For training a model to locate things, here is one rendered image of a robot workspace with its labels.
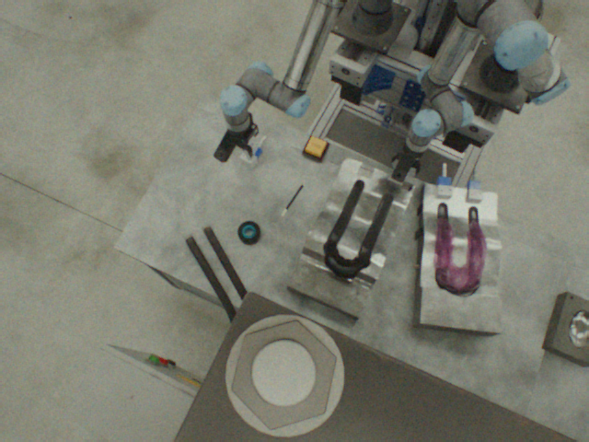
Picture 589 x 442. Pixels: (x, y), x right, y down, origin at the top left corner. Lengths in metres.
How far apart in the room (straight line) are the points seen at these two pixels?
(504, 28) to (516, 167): 1.78
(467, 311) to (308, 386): 1.28
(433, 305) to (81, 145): 2.15
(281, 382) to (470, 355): 1.39
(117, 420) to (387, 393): 0.70
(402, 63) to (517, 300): 0.94
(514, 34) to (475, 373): 1.06
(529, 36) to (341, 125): 1.50
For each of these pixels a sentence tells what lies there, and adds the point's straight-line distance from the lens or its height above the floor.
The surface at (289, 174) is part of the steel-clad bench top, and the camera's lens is 1.86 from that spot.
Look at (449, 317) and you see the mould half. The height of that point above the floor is 0.91.
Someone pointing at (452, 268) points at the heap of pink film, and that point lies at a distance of 1.73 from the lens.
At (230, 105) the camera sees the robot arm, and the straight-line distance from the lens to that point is 1.45.
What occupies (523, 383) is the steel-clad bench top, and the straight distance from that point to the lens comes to 1.87.
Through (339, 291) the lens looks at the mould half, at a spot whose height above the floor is 0.86.
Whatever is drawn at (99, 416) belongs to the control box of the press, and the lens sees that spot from 1.11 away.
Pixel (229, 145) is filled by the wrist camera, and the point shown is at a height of 1.08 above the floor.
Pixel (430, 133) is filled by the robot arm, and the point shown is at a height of 1.18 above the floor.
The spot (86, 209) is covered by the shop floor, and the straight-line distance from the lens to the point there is 2.89.
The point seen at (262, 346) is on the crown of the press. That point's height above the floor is 2.04.
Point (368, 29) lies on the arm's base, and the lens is 1.88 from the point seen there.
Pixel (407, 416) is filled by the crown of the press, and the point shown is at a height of 2.00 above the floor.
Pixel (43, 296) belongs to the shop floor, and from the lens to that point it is 2.86.
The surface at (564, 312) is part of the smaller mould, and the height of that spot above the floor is 0.87.
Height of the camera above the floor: 2.51
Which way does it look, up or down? 72 degrees down
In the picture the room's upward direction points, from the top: 3 degrees counter-clockwise
